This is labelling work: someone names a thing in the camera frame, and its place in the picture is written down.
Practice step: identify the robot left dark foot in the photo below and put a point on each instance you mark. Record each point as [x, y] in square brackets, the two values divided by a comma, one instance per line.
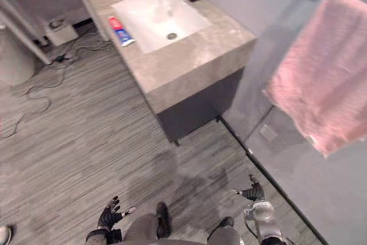
[163, 219]

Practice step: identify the person's shoe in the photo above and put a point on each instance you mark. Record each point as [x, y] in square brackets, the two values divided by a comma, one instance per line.
[4, 234]

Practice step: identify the pink towel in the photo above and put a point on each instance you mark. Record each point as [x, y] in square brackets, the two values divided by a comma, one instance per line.
[324, 73]

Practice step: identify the white round bin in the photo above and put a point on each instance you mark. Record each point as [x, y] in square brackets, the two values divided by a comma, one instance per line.
[14, 55]

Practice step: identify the red blue toothpaste tube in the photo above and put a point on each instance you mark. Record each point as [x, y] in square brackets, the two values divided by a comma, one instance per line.
[121, 32]

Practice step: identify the stone washstand with dark cabinet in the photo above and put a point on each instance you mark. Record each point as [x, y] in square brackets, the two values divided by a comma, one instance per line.
[195, 61]

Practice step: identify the robot right dark foot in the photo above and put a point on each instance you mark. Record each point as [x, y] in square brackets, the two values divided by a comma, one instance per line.
[226, 222]

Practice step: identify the white box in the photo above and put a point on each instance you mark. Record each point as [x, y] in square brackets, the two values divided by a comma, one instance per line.
[60, 33]

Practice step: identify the square floor drain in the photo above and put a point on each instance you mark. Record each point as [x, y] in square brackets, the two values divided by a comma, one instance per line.
[268, 132]

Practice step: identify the robot left silver leg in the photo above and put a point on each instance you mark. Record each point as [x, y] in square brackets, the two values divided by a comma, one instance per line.
[143, 229]

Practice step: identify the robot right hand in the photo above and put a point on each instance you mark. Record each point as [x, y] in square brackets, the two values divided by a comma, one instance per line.
[253, 191]

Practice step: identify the white rectangular sink basin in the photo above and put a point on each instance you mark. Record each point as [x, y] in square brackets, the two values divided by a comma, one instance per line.
[157, 15]

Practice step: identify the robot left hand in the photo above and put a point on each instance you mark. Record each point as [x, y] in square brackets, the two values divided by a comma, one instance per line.
[110, 215]

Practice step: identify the glass shower partition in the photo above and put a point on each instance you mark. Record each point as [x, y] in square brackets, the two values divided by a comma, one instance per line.
[286, 187]

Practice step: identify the robot dark foot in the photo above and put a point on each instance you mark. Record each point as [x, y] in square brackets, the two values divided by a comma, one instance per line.
[226, 222]
[163, 219]

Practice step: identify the metal sink drain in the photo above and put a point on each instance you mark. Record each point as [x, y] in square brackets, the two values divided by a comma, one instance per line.
[171, 35]

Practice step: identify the robot right silver leg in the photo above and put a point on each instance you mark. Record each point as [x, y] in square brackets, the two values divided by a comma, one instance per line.
[224, 236]

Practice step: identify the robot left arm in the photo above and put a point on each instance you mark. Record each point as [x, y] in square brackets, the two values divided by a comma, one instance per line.
[103, 237]

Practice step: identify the robot silver leg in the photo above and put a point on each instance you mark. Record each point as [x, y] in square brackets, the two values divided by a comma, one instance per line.
[224, 236]
[143, 229]

